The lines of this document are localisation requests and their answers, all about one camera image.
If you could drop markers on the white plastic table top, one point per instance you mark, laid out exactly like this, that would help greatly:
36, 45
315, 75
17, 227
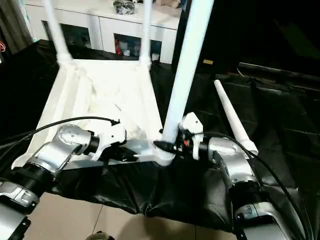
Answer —
100, 95

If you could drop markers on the white plastic table leg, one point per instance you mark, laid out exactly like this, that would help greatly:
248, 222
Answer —
235, 120
187, 60
146, 35
57, 30

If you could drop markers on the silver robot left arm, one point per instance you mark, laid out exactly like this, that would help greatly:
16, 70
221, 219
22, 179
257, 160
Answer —
60, 147

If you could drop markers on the small brown cardboard piece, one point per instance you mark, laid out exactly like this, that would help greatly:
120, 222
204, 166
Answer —
208, 62

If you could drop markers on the small red bottle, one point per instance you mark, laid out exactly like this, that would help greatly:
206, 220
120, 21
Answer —
118, 47

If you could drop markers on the black plastic mat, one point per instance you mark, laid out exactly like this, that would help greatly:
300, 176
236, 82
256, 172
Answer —
285, 115

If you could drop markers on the white glass-door cabinet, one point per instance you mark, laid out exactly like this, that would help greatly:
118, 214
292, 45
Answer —
100, 25

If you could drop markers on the dark patterned jar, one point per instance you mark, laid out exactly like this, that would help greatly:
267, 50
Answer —
124, 6

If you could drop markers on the grey curtain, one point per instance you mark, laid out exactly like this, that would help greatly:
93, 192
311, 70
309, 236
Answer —
15, 22

